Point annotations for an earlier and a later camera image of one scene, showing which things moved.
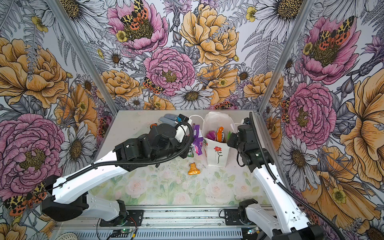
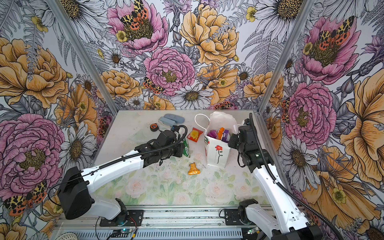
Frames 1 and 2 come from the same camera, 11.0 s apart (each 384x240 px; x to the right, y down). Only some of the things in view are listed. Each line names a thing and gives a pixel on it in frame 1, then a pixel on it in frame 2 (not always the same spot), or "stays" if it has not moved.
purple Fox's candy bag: (197, 141) → (226, 136)
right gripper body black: (234, 141) stays
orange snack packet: (220, 134) stays
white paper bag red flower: (217, 152) stays
